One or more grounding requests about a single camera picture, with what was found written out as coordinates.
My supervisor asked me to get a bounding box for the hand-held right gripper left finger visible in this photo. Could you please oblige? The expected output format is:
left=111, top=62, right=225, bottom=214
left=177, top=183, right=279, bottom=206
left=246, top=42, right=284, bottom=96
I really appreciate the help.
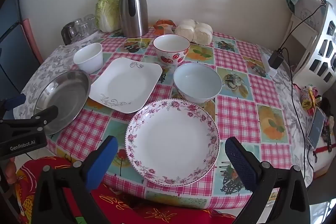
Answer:
left=31, top=135, right=119, bottom=224

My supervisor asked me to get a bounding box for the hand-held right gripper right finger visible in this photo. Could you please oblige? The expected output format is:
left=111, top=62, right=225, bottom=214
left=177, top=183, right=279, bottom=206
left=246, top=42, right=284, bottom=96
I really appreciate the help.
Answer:
left=225, top=136, right=311, bottom=224

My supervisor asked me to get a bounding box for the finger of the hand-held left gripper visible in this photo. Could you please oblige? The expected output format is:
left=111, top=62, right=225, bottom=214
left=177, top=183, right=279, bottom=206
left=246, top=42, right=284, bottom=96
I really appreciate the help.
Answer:
left=28, top=105, right=59, bottom=132
left=0, top=95, right=27, bottom=119

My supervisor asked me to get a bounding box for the small white bowl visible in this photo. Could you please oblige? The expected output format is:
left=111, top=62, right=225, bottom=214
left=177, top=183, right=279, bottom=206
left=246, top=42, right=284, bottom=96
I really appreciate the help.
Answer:
left=73, top=42, right=103, bottom=74

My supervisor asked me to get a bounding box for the round floral plate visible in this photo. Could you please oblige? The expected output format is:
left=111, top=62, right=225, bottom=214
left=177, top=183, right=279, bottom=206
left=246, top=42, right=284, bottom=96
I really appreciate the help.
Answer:
left=125, top=98, right=220, bottom=186

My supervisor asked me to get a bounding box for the square white plate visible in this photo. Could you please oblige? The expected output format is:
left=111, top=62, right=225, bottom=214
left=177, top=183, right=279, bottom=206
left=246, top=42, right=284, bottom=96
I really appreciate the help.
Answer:
left=88, top=57, right=163, bottom=114

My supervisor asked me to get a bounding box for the light blue bowl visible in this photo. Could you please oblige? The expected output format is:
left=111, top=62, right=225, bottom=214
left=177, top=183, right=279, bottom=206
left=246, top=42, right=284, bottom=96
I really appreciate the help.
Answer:
left=173, top=62, right=223, bottom=104

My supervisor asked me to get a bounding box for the strawberry print bowl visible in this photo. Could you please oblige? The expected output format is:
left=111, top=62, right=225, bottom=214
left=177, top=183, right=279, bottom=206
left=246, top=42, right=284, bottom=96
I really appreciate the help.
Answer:
left=153, top=34, right=190, bottom=67

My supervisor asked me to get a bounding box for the person's left hand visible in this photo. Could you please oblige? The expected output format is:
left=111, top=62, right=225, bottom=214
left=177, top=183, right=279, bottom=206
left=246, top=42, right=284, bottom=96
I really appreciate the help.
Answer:
left=6, top=157, right=17, bottom=185

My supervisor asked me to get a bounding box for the grey floral cloth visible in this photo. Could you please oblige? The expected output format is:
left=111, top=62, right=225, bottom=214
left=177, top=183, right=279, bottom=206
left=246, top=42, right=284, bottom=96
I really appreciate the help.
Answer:
left=14, top=30, right=334, bottom=188

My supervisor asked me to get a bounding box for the red printed cloth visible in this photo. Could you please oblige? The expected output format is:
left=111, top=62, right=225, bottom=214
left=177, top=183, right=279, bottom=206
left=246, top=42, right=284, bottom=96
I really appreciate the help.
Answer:
left=14, top=156, right=237, bottom=224

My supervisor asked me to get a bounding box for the dark blue cabinet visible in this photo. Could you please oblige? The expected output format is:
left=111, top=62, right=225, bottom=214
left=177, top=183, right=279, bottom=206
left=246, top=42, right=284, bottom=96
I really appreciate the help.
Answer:
left=0, top=0, right=40, bottom=101

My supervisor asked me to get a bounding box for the smartphone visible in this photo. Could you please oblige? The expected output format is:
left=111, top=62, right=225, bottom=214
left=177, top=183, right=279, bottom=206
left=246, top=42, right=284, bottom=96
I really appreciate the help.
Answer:
left=307, top=107, right=326, bottom=149

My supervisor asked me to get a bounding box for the dark glass jar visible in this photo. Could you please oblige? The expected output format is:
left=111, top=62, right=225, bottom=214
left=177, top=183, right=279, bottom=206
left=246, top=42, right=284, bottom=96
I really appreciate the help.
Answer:
left=61, top=22, right=79, bottom=45

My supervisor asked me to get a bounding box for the yellow snack packet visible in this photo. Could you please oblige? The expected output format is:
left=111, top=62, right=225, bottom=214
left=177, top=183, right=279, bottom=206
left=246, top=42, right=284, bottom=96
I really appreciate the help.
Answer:
left=299, top=85, right=323, bottom=117

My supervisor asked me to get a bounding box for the clear drinking glass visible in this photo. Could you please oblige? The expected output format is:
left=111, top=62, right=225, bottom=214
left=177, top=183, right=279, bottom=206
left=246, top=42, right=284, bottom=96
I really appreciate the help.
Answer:
left=83, top=14, right=98, bottom=31
left=72, top=18, right=88, bottom=37

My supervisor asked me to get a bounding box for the white power strip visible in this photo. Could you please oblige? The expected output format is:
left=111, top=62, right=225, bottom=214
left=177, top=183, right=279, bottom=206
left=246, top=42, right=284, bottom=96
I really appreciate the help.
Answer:
left=261, top=53, right=277, bottom=77

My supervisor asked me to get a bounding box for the black charger adapter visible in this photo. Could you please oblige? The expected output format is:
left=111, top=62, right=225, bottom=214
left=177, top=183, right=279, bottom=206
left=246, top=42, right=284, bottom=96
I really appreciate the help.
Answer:
left=268, top=49, right=283, bottom=70

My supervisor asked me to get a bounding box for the napa cabbage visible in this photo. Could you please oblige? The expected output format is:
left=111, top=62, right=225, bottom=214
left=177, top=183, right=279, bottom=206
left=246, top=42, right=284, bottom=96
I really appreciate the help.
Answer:
left=95, top=0, right=122, bottom=33

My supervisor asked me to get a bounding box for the stainless steel thermos jug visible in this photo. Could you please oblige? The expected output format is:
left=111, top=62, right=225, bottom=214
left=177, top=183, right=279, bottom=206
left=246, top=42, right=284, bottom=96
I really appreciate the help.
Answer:
left=119, top=0, right=150, bottom=38

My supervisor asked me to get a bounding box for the orange snack packet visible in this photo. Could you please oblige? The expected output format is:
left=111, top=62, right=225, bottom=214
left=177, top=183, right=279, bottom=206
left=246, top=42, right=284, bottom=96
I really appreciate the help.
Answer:
left=154, top=19, right=176, bottom=30

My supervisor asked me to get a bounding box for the grey printed bag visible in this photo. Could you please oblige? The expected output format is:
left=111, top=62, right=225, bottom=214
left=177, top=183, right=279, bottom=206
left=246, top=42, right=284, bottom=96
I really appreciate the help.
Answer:
left=285, top=0, right=328, bottom=28

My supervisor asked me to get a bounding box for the black power cable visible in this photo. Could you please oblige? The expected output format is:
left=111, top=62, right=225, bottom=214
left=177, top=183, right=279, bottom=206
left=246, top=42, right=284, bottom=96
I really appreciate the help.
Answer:
left=283, top=61, right=315, bottom=182

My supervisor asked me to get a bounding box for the red strap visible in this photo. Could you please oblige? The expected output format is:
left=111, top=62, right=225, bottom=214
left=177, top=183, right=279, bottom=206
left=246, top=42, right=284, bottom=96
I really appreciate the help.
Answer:
left=314, top=144, right=336, bottom=155

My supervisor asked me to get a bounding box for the black charger cable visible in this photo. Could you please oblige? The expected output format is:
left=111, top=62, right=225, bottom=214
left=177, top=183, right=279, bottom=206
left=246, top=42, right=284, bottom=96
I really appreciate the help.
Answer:
left=278, top=4, right=327, bottom=51

